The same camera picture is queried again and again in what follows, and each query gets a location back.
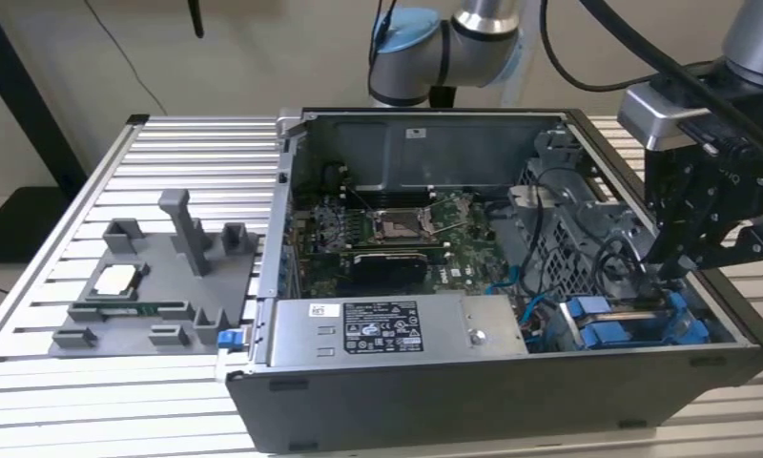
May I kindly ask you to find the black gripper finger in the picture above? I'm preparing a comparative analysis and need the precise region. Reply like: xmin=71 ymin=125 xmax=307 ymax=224
xmin=647 ymin=209 xmax=703 ymax=283
xmin=699 ymin=209 xmax=763 ymax=272

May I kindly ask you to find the black disk wire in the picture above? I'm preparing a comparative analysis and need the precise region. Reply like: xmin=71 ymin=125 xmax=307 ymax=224
xmin=521 ymin=165 xmax=669 ymax=306

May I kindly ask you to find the hard disk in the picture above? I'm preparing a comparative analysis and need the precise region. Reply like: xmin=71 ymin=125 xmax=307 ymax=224
xmin=559 ymin=291 xmax=716 ymax=345

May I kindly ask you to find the grey metal disk bay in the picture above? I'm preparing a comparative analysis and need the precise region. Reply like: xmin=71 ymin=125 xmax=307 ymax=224
xmin=507 ymin=128 xmax=743 ymax=355

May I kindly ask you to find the blue disk carrier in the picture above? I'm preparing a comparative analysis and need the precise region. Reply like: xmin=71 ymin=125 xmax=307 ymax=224
xmin=580 ymin=324 xmax=709 ymax=346

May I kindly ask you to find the green motherboard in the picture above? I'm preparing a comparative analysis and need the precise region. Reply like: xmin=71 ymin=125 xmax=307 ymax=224
xmin=291 ymin=184 xmax=519 ymax=298

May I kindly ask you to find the metal socket cover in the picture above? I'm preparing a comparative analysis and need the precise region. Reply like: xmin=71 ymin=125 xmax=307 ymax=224
xmin=423 ymin=197 xmax=473 ymax=227

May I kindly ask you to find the black open PC case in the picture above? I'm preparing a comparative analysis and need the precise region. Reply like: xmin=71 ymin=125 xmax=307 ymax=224
xmin=224 ymin=106 xmax=763 ymax=455

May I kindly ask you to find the CPU socket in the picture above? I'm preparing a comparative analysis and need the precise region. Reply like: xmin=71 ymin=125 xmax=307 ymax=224
xmin=369 ymin=207 xmax=436 ymax=241

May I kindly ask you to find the black graphics card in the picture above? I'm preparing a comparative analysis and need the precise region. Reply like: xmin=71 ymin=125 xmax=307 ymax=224
xmin=349 ymin=251 xmax=432 ymax=295

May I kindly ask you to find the silver power supply unit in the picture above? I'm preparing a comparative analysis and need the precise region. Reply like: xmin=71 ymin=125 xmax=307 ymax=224
xmin=267 ymin=294 xmax=529 ymax=368

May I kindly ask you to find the grey parts rack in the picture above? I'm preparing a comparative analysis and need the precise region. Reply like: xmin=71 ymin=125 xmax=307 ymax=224
xmin=48 ymin=188 xmax=267 ymax=359

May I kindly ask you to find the green RAM stick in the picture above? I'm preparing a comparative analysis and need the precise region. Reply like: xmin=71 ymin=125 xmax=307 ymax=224
xmin=99 ymin=304 xmax=167 ymax=318

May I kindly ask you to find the black hanging antenna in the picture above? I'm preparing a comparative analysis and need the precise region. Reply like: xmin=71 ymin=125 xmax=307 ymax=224
xmin=185 ymin=0 xmax=207 ymax=39

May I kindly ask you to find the silver CPU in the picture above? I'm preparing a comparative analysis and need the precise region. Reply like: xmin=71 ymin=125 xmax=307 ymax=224
xmin=94 ymin=265 xmax=147 ymax=296

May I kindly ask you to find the black monitor stand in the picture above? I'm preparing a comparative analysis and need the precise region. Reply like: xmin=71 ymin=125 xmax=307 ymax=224
xmin=0 ymin=0 xmax=92 ymax=264

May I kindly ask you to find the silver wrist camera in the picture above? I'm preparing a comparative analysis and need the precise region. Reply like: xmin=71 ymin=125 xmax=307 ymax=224
xmin=615 ymin=82 xmax=721 ymax=152

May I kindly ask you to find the blue disk wire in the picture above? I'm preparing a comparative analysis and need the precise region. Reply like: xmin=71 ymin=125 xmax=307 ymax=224
xmin=485 ymin=279 xmax=563 ymax=337

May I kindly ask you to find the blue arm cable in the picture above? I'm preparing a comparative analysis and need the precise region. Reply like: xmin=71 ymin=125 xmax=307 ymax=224
xmin=371 ymin=0 xmax=399 ymax=53

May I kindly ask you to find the thin black wall cable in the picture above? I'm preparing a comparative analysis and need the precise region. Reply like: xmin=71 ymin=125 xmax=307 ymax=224
xmin=83 ymin=0 xmax=168 ymax=115

